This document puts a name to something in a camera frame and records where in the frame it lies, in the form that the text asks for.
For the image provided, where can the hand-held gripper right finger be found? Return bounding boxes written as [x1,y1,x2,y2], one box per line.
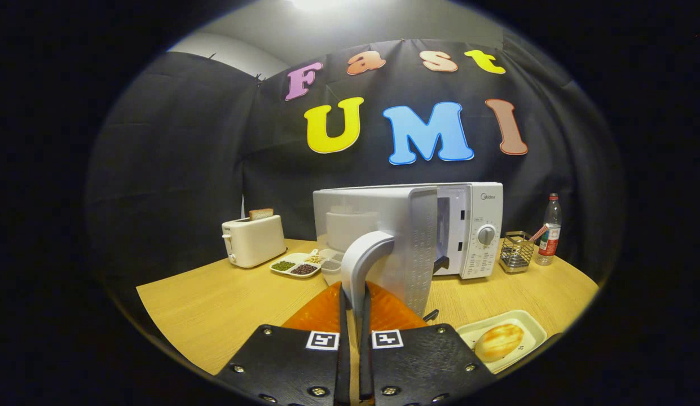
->
[358,282,497,406]

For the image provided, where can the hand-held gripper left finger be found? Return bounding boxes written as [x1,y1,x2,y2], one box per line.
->
[214,282,353,406]

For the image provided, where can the white microwave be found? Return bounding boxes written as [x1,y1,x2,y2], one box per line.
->
[313,182,504,339]

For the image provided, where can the golden bread bun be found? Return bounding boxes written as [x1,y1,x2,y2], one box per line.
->
[475,323,524,363]

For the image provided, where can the white divided dish with beans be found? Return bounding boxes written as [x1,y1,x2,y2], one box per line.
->
[270,252,323,279]

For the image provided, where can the white toaster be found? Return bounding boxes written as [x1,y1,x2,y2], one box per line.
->
[222,214,287,268]

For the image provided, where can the cream rectangular plate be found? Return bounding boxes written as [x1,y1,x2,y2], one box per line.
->
[456,310,548,374]

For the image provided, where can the clear bottle with red label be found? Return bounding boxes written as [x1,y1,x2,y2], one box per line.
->
[536,193,562,266]

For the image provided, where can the black backdrop cloth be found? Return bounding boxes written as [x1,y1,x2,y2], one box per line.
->
[85,37,627,294]

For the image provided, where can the wire mesh utensil holder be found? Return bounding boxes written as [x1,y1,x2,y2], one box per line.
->
[499,231,535,274]

